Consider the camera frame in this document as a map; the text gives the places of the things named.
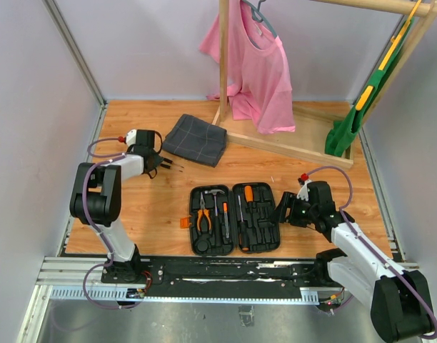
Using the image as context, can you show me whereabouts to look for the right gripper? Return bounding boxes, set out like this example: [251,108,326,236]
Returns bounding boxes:
[269,192,318,227]

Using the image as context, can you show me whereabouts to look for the small black screwdriver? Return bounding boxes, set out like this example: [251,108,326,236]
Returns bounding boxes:
[164,157,184,169]
[160,163,184,172]

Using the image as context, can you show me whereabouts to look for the orange black screwdriver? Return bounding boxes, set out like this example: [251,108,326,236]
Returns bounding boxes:
[244,184,256,214]

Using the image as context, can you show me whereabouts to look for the black handled nut driver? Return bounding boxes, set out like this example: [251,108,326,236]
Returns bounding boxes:
[238,195,250,252]

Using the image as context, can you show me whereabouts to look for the orange utility knife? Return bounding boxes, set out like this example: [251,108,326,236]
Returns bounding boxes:
[223,202,230,239]

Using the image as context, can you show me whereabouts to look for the black plastic tool case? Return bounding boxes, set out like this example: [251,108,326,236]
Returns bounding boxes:
[180,182,281,257]

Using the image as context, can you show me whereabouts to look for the claw hammer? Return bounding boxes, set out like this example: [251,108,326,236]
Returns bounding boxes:
[205,189,224,247]

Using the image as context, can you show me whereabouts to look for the orange handled pliers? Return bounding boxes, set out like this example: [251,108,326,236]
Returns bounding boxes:
[196,193,212,234]

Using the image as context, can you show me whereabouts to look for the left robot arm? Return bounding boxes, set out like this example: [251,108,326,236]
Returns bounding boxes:
[69,129,163,283]

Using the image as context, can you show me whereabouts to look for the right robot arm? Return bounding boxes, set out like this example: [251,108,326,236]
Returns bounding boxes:
[273,179,437,342]

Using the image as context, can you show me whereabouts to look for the grey folded cloth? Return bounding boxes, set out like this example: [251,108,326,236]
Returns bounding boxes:
[162,114,227,167]

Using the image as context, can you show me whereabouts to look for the wooden clothes rack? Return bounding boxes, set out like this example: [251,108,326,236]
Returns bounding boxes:
[212,1,437,169]

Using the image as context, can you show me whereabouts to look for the green garment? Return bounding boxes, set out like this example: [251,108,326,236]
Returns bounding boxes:
[324,17,414,157]

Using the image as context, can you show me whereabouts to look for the pink t-shirt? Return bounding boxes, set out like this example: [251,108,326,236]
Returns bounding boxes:
[199,0,296,135]

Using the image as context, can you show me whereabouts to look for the teal clothes hanger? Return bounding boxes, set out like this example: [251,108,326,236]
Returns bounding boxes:
[239,1,278,51]

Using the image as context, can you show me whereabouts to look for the yellow clothes hanger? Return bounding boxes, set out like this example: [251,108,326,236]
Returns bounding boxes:
[354,0,422,111]

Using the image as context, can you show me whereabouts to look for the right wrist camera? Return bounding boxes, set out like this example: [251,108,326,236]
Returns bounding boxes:
[296,179,311,202]

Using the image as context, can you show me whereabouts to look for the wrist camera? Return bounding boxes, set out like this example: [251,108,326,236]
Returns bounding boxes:
[125,129,137,146]
[296,179,311,202]

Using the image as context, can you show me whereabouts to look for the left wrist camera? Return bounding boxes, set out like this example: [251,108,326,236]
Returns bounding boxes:
[125,129,137,146]

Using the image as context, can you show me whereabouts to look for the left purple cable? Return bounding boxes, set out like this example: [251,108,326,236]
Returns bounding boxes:
[82,137,144,309]

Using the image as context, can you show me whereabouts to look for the purple cable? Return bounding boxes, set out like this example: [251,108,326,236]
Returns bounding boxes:
[82,137,144,309]
[306,166,437,339]

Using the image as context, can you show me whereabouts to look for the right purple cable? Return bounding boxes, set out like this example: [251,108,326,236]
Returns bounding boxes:
[306,166,437,339]

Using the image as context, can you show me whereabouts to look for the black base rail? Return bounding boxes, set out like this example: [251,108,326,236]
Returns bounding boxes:
[96,255,358,301]

